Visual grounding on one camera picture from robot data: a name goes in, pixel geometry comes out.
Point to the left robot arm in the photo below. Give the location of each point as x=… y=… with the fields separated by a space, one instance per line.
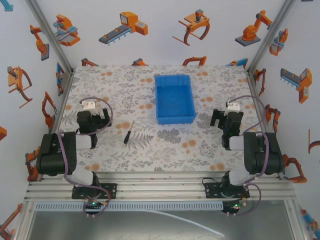
x=55 y=155

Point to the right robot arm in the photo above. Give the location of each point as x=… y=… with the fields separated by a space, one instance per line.
x=262 y=155

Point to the blue plastic bin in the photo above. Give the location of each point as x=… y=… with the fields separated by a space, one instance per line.
x=175 y=100

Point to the floral patterned table mat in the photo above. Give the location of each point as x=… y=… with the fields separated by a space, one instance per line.
x=150 y=155

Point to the right circuit board with LED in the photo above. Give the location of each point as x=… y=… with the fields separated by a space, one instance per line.
x=233 y=207

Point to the circuit board with led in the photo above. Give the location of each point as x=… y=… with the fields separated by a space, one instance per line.
x=233 y=207
x=93 y=205

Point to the left circuit board with LED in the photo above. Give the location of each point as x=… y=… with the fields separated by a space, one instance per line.
x=93 y=205

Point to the white plastic tube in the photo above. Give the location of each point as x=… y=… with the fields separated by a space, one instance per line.
x=200 y=225

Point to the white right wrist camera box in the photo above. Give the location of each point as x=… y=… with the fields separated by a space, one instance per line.
x=233 y=105

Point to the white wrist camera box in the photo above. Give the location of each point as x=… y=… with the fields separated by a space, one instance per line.
x=89 y=105
x=233 y=105

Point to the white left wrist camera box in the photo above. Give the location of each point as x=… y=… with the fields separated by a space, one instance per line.
x=89 y=105

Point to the aluminium frame side rail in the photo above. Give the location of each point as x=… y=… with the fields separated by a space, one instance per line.
x=63 y=100
x=255 y=90

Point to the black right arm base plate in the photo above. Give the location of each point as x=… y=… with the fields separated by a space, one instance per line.
x=211 y=191

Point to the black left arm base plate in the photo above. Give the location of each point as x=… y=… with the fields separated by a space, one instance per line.
x=111 y=191

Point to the aluminium frame front rails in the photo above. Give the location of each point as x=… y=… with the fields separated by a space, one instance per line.
x=160 y=183

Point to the aluminium frame post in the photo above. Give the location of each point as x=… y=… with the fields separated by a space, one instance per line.
x=272 y=32
x=47 y=32

